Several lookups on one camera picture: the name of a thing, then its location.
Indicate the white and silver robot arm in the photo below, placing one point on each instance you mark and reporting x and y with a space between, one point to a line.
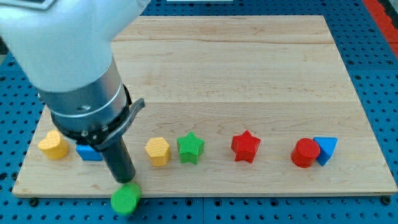
64 48

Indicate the yellow hexagon block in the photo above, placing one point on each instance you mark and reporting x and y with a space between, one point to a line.
158 151

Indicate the blue triangle block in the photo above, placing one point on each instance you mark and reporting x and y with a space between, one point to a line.
327 147

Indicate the wooden board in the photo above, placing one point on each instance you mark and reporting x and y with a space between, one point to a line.
280 77

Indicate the green star block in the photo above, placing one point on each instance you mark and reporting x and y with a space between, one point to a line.
190 148

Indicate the red star block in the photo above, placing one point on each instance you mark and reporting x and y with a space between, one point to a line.
245 146

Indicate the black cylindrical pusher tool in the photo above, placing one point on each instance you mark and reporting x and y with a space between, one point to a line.
119 162

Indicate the green cylinder block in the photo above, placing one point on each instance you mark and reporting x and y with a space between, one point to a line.
124 201

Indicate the red cylinder block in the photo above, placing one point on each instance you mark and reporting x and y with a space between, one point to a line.
305 152

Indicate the blue cube block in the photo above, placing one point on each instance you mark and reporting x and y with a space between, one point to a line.
87 153

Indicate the yellow heart block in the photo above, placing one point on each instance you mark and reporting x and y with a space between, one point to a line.
54 146

